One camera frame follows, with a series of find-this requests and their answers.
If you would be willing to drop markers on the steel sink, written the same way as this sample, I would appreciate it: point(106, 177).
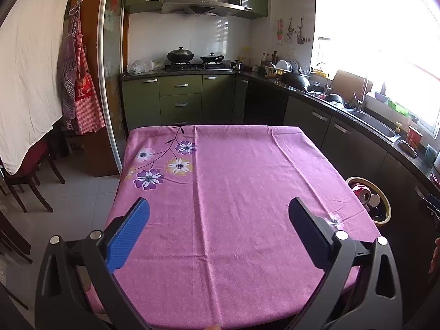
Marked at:
point(373, 123)

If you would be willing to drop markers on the black cooking pot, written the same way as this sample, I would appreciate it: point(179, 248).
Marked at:
point(335, 100)

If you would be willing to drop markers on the green plastic basket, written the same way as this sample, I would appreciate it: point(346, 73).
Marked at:
point(398, 107)

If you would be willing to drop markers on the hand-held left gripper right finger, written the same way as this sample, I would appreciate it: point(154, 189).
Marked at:
point(309, 237)

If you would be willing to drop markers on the black wok with lid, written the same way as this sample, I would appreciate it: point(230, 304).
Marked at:
point(180, 55)

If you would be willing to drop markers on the yellow soap pump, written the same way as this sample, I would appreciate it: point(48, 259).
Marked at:
point(398, 127)

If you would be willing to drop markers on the person's right hand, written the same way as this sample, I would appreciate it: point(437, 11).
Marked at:
point(436, 257)

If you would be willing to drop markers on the brown cutting board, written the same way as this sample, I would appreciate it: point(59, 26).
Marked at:
point(349, 82)

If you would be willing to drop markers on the glass sliding door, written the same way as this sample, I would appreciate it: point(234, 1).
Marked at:
point(113, 58)

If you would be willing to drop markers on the white pill bottle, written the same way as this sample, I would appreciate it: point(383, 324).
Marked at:
point(374, 199)

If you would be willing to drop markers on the dark base cabinets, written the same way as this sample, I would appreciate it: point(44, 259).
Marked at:
point(343, 151)

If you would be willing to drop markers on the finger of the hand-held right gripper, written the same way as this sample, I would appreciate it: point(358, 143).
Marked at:
point(432, 202)

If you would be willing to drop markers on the yellow oil bottle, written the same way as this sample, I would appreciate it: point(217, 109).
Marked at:
point(244, 55)

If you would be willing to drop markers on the hanging kitchen utensils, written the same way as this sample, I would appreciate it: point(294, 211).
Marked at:
point(290, 31)

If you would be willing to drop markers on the green base cabinets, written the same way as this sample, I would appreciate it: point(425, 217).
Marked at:
point(178, 103)

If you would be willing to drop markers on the row of sauce bottles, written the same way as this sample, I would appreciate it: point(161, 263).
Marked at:
point(269, 59)

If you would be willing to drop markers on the white hanging sheet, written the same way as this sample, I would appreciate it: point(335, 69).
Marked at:
point(31, 75)

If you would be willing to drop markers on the dark rag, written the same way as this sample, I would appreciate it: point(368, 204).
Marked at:
point(408, 149)

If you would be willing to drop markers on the small steel pot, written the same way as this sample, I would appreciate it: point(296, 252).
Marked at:
point(237, 65)

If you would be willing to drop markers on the pink floral tablecloth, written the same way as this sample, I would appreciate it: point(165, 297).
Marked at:
point(233, 196)

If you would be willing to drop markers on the dish rack with plates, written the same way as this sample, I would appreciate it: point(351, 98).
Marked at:
point(285, 65)

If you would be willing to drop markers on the red paper cup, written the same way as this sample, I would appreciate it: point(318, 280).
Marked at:
point(415, 136)

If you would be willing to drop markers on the clear plastic bags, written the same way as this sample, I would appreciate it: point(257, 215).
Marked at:
point(141, 66)

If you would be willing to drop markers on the purple bowl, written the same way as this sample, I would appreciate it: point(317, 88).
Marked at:
point(381, 96)

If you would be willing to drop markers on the large black wok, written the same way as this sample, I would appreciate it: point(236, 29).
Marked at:
point(296, 81)

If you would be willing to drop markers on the steel kitchen faucet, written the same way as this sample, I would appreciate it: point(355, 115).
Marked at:
point(362, 92)

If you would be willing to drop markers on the dark wooden chair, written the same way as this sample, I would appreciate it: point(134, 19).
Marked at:
point(34, 158)

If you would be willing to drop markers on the bright window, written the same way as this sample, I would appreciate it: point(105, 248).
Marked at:
point(371, 34)

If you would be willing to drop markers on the teal cup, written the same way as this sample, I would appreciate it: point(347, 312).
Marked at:
point(431, 154)

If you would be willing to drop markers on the black pan with lid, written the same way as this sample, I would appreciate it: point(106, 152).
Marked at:
point(212, 58)

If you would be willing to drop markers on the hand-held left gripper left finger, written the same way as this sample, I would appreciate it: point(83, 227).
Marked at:
point(129, 233)

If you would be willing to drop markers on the red soda can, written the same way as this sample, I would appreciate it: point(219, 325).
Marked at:
point(361, 192)

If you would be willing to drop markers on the red checked apron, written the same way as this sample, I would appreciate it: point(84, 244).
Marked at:
point(82, 96)

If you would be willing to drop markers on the gas stove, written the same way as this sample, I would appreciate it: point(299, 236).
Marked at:
point(199, 66)

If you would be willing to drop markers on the black bin with yellow rim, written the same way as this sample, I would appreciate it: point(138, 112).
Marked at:
point(387, 209)

